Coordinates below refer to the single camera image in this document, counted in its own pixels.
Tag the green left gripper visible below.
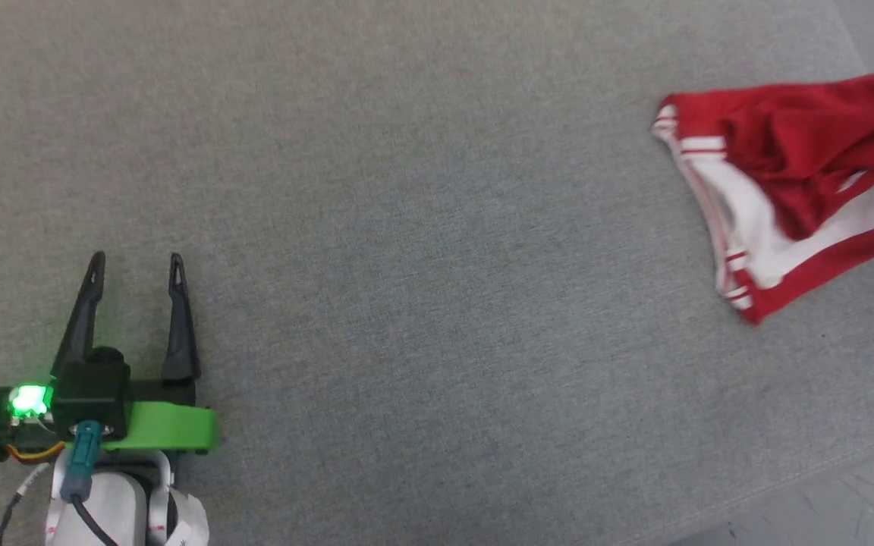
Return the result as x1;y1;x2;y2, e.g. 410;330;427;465
50;251;222;456

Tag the red and white garment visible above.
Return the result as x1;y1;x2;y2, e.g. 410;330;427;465
651;67;874;327

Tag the teal plug left camera cable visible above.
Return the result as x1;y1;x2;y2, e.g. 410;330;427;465
59;421;121;546

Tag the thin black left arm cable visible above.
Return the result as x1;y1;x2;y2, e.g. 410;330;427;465
0;464;51;546

